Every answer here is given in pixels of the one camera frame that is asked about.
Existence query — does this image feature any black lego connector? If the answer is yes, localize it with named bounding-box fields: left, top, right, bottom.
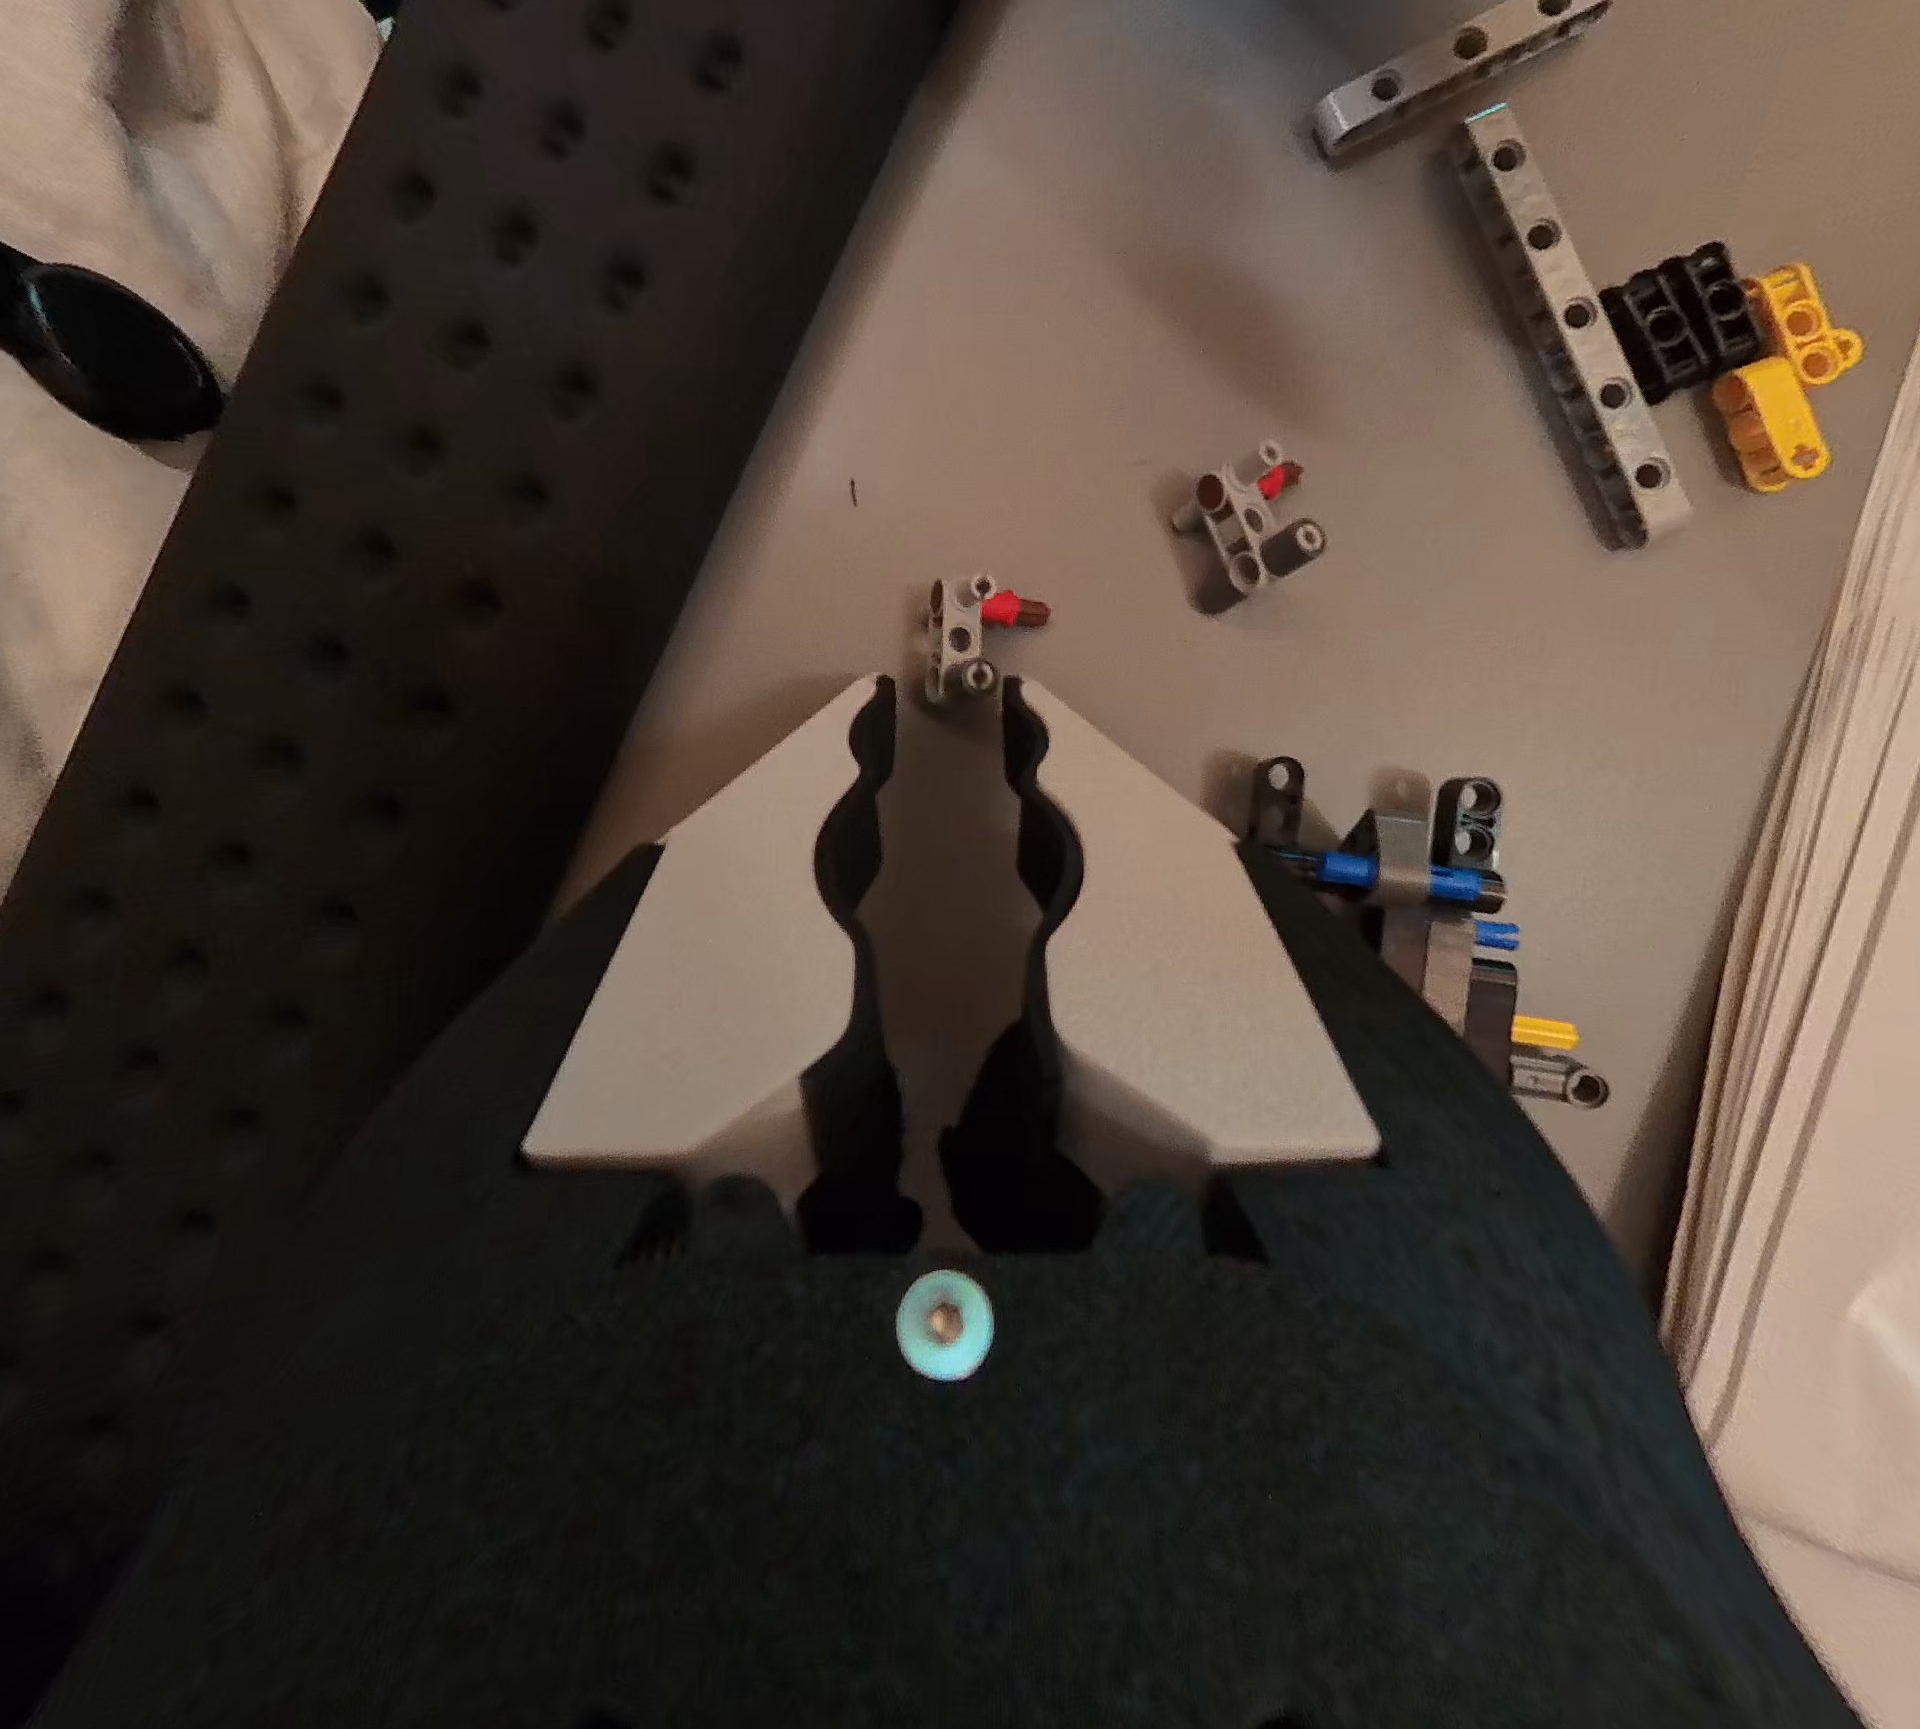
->
left=1598, top=244, right=1772, bottom=401

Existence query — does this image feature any small grey connector red pin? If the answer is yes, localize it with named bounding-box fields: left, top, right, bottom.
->
left=918, top=570, right=1053, bottom=706

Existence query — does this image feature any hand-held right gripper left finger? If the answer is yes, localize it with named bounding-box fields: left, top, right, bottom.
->
left=522, top=671, right=925, bottom=1254

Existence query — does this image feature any short grey lego beam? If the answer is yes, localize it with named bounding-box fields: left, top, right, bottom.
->
left=1319, top=0, right=1618, bottom=163

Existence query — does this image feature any long grey lego beam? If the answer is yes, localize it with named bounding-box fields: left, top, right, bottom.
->
left=1447, top=106, right=1693, bottom=551

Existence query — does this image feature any lego instruction booklet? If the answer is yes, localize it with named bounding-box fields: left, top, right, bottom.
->
left=1656, top=325, right=1920, bottom=1729

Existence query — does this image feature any large grey connector assembly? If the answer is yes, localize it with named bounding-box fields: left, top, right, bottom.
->
left=1170, top=437, right=1327, bottom=616

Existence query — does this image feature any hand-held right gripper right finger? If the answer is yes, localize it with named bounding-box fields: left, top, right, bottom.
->
left=942, top=671, right=1382, bottom=1246

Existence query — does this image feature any lego car chassis model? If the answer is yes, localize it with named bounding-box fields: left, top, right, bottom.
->
left=1243, top=750, right=1613, bottom=1113

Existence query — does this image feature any black badge reel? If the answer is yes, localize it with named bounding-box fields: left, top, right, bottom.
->
left=0, top=244, right=227, bottom=443

